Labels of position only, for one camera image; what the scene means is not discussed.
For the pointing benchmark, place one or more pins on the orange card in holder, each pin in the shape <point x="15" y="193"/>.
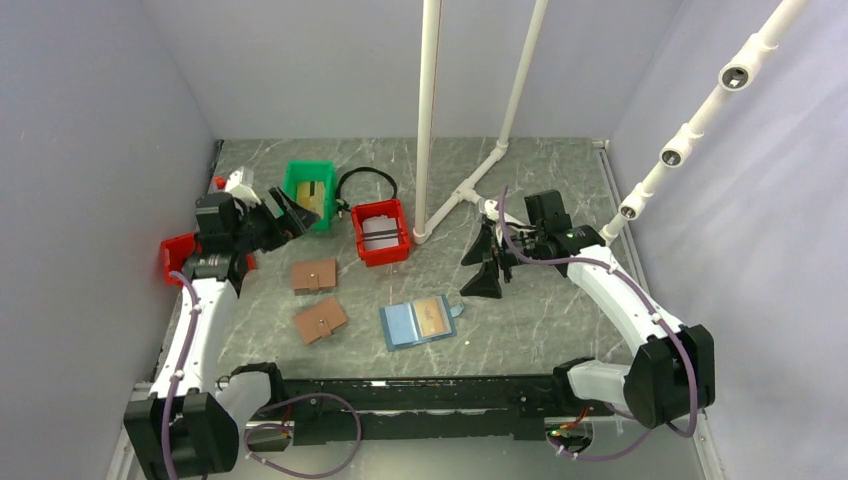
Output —
<point x="431" y="317"/>

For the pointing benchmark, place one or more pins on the brown card holder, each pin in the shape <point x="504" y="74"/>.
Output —
<point x="313" y="276"/>
<point x="320" y="320"/>

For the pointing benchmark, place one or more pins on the white pipe with sockets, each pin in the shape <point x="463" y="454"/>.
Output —
<point x="738" y="74"/>

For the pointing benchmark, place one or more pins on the small red plastic bin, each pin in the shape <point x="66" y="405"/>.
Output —
<point x="392" y="208"/>

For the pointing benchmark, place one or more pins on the green plastic bin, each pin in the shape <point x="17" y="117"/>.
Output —
<point x="324" y="171"/>

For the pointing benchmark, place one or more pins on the large red plastic bin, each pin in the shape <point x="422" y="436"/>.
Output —
<point x="173" y="258"/>

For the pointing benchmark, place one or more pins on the brown card holder back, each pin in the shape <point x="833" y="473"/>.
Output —
<point x="313" y="276"/>

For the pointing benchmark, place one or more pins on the blue card holder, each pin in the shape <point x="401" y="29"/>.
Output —
<point x="400" y="329"/>

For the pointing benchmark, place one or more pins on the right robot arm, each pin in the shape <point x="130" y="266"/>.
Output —
<point x="672" y="373"/>

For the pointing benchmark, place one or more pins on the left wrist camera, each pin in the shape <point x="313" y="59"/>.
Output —
<point x="239" y="184"/>

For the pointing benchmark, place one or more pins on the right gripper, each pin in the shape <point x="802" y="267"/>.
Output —
<point x="486" y="284"/>

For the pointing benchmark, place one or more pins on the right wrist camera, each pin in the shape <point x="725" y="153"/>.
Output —
<point x="488" y="212"/>

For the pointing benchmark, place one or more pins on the white card in red bin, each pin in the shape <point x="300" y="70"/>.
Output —
<point x="380" y="232"/>

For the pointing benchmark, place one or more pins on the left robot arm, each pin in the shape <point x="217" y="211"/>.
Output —
<point x="185" y="427"/>

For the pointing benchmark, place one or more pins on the brown card holder front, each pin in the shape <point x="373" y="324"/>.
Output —
<point x="320" y="320"/>

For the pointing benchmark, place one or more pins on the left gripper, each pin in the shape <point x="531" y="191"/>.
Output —
<point x="280" y="233"/>

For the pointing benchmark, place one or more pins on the white pvc pipe frame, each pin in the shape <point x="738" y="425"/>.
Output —
<point x="473" y="64"/>

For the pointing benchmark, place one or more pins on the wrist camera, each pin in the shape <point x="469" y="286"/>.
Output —
<point x="239" y="184"/>
<point x="488" y="212"/>

